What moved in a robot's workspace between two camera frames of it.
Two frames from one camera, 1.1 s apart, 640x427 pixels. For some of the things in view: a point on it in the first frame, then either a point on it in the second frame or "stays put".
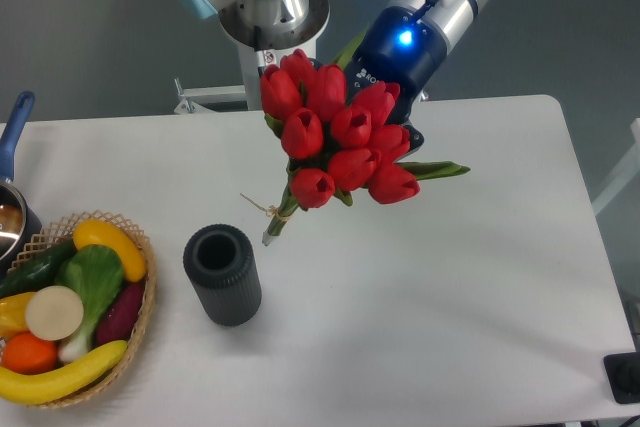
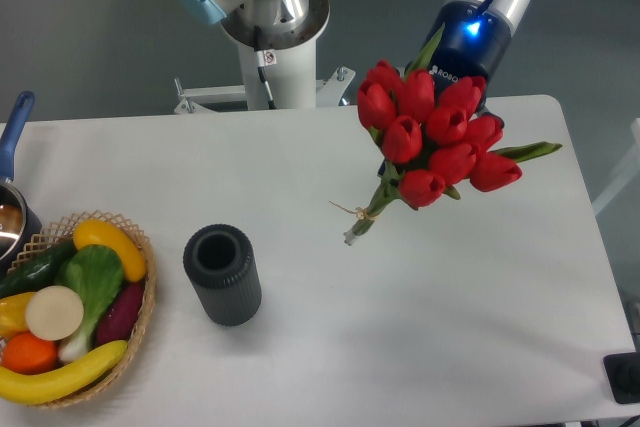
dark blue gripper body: (400, 46) → (473, 42)
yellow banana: (50, 386) stays put
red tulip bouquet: (336, 138) → (430, 135)
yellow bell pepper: (13, 318) stays put
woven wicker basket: (64, 231) stays put
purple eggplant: (119, 314) stays put
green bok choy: (96, 273) stays put
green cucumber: (37, 270) stays put
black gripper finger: (416, 138) → (494, 115)
